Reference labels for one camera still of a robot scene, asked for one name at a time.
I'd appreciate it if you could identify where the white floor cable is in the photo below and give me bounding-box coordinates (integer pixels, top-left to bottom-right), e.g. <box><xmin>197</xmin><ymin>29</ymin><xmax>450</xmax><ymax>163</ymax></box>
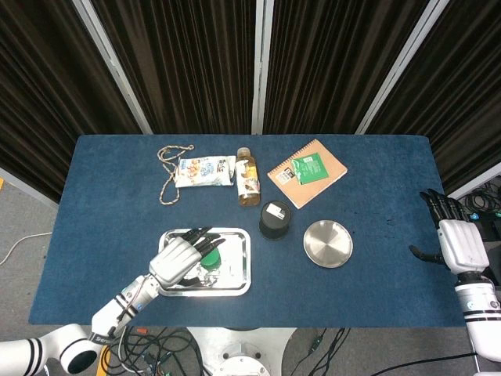
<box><xmin>0</xmin><ymin>231</ymin><xmax>53</xmax><ymax>267</ymax></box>

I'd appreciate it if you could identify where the braided beige rope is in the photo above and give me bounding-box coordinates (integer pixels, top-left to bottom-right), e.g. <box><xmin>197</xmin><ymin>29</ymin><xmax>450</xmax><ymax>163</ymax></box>
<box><xmin>157</xmin><ymin>144</ymin><xmax>195</xmax><ymax>207</ymax></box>

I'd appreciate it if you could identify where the black power strip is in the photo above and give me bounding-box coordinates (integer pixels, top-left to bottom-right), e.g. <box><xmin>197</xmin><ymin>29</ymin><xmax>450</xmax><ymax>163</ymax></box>
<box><xmin>467</xmin><ymin>210</ymin><xmax>501</xmax><ymax>222</ymax></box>

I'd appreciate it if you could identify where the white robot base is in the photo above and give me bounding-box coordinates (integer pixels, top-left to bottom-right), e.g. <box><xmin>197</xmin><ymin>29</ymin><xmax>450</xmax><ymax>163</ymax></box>
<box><xmin>186</xmin><ymin>327</ymin><xmax>297</xmax><ymax>376</ymax></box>

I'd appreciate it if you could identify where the kraft spiral notebook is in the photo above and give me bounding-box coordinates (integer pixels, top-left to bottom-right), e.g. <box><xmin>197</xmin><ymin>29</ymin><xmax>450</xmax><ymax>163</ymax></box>
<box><xmin>267</xmin><ymin>139</ymin><xmax>348</xmax><ymax>210</ymax></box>

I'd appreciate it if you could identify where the white partition post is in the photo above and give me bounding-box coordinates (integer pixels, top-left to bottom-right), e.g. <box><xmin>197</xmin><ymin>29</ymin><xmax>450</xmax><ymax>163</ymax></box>
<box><xmin>251</xmin><ymin>0</ymin><xmax>275</xmax><ymax>136</ymax></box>
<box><xmin>72</xmin><ymin>0</ymin><xmax>153</xmax><ymax>136</ymax></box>
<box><xmin>354</xmin><ymin>0</ymin><xmax>451</xmax><ymax>136</ymax></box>

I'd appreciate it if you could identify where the amber tea bottle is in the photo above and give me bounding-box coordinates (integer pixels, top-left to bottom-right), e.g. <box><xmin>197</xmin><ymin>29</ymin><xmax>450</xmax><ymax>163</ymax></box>
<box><xmin>236</xmin><ymin>147</ymin><xmax>261</xmax><ymax>208</ymax></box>

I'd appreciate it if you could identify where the blue table cloth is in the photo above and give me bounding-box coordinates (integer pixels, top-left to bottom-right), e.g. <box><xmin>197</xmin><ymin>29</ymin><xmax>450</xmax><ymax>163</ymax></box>
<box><xmin>27</xmin><ymin>135</ymin><xmax>481</xmax><ymax>328</ymax></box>

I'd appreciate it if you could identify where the green sachet packet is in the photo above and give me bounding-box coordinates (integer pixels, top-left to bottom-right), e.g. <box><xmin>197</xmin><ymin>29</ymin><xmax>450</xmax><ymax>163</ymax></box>
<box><xmin>290</xmin><ymin>153</ymin><xmax>330</xmax><ymax>185</ymax></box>

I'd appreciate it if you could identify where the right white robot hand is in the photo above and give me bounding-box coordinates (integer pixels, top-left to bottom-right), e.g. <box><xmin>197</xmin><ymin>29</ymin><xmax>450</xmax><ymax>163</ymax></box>
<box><xmin>409</xmin><ymin>188</ymin><xmax>490</xmax><ymax>275</ymax></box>

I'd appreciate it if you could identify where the rectangular steel tray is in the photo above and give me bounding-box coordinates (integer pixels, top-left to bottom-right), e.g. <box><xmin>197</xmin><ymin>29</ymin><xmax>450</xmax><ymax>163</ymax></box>
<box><xmin>155</xmin><ymin>227</ymin><xmax>252</xmax><ymax>297</ymax></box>

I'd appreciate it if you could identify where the black floor cable tangle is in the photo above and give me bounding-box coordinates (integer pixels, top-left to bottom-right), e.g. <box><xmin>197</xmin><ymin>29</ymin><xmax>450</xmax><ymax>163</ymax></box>
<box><xmin>97</xmin><ymin>327</ymin><xmax>207</xmax><ymax>376</ymax></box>

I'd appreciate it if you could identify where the white partition base rail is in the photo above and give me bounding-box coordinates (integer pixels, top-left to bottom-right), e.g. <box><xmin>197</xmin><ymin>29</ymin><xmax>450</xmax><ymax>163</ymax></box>
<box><xmin>0</xmin><ymin>168</ymin><xmax>59</xmax><ymax>208</ymax></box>
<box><xmin>445</xmin><ymin>162</ymin><xmax>501</xmax><ymax>204</ymax></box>

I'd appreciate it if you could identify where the round steel plate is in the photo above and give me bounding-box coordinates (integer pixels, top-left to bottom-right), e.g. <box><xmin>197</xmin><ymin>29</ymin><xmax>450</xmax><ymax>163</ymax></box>
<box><xmin>303</xmin><ymin>219</ymin><xmax>354</xmax><ymax>269</ymax></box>

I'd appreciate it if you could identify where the black cylindrical can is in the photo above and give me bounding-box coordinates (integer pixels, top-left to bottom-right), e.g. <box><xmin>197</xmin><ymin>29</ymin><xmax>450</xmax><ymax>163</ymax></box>
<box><xmin>258</xmin><ymin>200</ymin><xmax>293</xmax><ymax>240</ymax></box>

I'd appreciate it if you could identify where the long black floor cable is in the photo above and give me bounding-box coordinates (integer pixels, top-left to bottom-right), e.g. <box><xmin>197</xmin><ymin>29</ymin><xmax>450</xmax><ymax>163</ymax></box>
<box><xmin>375</xmin><ymin>351</ymin><xmax>479</xmax><ymax>376</ymax></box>

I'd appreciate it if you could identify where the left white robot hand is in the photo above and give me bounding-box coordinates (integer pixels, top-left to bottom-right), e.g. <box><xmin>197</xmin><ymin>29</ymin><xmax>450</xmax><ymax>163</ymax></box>
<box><xmin>148</xmin><ymin>226</ymin><xmax>227</xmax><ymax>289</ymax></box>

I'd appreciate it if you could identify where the black cable with inline box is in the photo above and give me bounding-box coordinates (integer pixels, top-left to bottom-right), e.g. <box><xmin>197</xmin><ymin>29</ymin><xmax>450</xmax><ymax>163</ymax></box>
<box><xmin>305</xmin><ymin>327</ymin><xmax>351</xmax><ymax>376</ymax></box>

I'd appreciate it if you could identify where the green ball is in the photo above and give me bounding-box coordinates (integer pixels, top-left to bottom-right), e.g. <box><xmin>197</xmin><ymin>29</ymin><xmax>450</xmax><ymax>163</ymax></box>
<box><xmin>200</xmin><ymin>250</ymin><xmax>222</xmax><ymax>271</ymax></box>

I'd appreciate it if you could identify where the white snack bag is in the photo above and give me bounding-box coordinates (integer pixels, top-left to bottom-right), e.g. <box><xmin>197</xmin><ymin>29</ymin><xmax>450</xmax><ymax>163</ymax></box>
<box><xmin>173</xmin><ymin>155</ymin><xmax>238</xmax><ymax>189</ymax></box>

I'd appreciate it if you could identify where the dark pleated curtain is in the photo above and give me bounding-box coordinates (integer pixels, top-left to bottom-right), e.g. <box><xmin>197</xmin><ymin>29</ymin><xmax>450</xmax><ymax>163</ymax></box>
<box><xmin>92</xmin><ymin>0</ymin><xmax>258</xmax><ymax>136</ymax></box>
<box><xmin>264</xmin><ymin>0</ymin><xmax>435</xmax><ymax>136</ymax></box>
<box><xmin>367</xmin><ymin>0</ymin><xmax>501</xmax><ymax>195</ymax></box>
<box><xmin>0</xmin><ymin>0</ymin><xmax>144</xmax><ymax>203</ymax></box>

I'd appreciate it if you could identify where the black cable coil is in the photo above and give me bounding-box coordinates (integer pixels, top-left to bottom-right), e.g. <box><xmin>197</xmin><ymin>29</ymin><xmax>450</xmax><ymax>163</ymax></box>
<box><xmin>461</xmin><ymin>183</ymin><xmax>501</xmax><ymax>212</ymax></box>

